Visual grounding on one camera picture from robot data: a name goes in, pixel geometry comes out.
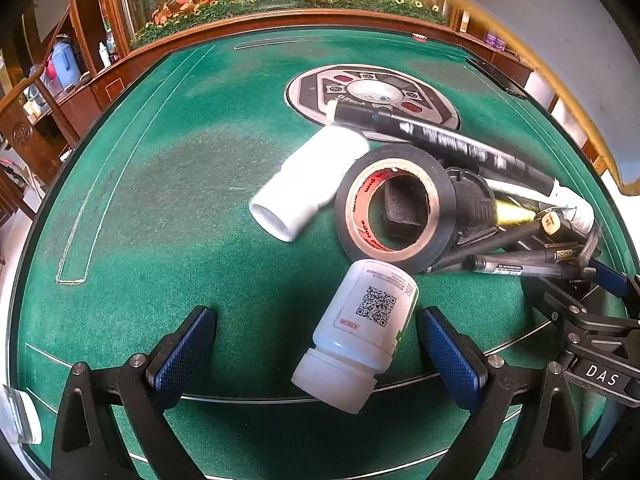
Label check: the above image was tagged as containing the blue thermos jug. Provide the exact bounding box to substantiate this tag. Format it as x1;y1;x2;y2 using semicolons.
49;35;84;92

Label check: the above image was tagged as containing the black round plastic holder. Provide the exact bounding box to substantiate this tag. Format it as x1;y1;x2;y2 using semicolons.
382;166;502;250

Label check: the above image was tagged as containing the black tape roll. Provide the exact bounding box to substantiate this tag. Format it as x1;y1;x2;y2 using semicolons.
334;144;458;267

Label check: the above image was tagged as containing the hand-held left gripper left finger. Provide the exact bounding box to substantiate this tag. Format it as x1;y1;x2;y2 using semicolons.
50;306;217;480

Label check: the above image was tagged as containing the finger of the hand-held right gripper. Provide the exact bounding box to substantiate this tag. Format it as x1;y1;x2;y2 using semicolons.
544;259;640;353

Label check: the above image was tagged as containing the yellow pen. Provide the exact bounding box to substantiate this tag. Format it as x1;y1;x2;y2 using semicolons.
492;199;540;227

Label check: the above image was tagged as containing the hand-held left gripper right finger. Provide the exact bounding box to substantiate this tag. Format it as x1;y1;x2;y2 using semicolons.
419;307;585;480

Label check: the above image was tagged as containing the grey table control panel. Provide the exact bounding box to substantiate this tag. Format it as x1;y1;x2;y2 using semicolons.
285;64;460;144

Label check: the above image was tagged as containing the black smartphone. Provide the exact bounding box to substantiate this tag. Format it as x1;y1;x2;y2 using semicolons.
467;57;527;99

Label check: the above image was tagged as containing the white pill bottle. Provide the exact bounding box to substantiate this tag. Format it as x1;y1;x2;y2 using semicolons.
291;259;420;415

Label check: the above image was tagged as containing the clear plastic pen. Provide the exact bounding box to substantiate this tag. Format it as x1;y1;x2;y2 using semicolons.
462;252;597;282

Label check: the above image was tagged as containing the black marker white print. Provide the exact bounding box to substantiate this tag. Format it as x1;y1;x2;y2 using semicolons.
327;100;558;197

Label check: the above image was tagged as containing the black pen ivory end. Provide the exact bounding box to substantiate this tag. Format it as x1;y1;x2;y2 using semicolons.
425;211;565;275

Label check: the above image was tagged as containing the white plastic pipe fitting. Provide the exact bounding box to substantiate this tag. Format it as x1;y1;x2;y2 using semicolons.
249;125;372;244

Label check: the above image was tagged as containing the wooden shelf cabinet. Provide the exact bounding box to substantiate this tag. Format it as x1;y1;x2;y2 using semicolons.
0;0;132;221

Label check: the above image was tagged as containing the white pen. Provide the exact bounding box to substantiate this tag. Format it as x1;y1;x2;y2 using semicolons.
482;175;596;234

